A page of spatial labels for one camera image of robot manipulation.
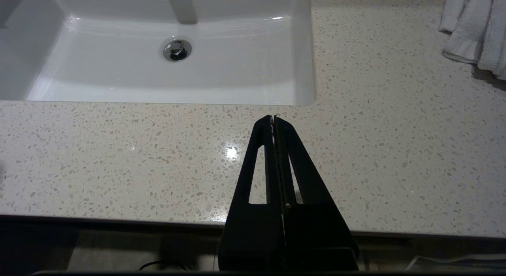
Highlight white towel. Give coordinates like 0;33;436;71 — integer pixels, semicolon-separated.
438;0;506;81

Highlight white ceramic sink basin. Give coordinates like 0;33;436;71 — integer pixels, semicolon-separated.
0;0;317;106

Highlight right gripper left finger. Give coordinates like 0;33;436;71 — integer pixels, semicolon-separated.
218;115;286;270

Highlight chrome drain stopper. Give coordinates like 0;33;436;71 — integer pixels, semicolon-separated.
163;38;193;62

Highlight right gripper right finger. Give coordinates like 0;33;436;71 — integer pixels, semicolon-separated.
276;116;360;270

